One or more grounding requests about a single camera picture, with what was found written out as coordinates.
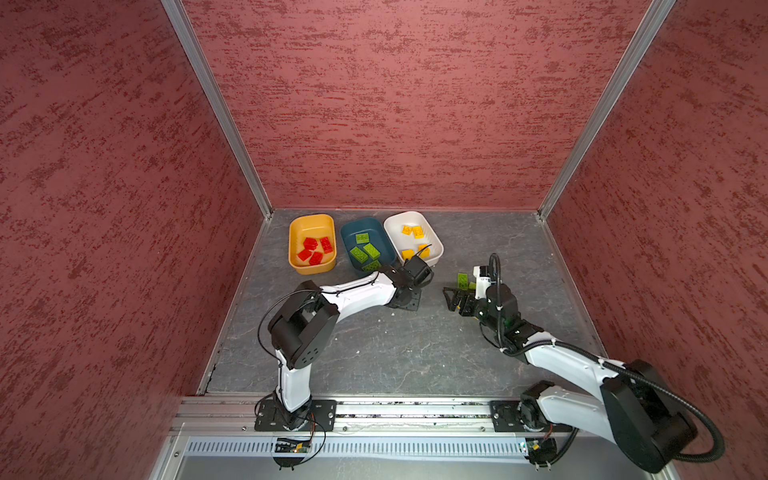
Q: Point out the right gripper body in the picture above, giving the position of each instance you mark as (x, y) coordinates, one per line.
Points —
(477, 308)

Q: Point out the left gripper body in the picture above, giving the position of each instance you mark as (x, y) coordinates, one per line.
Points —
(410, 302)

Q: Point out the red long brick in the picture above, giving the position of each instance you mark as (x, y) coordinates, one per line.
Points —
(327, 245)

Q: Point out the red brick cluster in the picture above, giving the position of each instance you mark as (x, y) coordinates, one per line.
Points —
(310, 243)

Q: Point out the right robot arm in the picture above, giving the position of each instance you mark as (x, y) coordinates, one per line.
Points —
(627, 404)

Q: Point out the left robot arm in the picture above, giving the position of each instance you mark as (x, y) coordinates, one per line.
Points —
(302, 327)

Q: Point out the white plastic bin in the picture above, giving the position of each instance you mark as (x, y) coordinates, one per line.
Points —
(393, 227)

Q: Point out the teal plastic bin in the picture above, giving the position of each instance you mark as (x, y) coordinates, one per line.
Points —
(377, 236)

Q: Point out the small red brick centre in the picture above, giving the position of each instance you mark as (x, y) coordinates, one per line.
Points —
(316, 258)

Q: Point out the yellow plastic bin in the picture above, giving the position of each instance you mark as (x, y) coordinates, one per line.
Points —
(314, 226)

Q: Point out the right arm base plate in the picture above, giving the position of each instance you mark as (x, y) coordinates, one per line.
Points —
(515, 416)

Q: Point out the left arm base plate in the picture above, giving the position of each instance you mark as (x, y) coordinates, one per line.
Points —
(314, 415)

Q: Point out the aluminium front rail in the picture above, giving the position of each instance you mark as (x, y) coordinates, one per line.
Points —
(355, 415)

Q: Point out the right corner aluminium post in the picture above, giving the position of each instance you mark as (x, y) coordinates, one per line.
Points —
(648, 28)

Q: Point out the corner aluminium post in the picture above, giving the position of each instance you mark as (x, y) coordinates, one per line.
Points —
(648, 28)
(184, 31)

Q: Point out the left corner aluminium post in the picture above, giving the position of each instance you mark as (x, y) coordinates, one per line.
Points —
(184, 31)

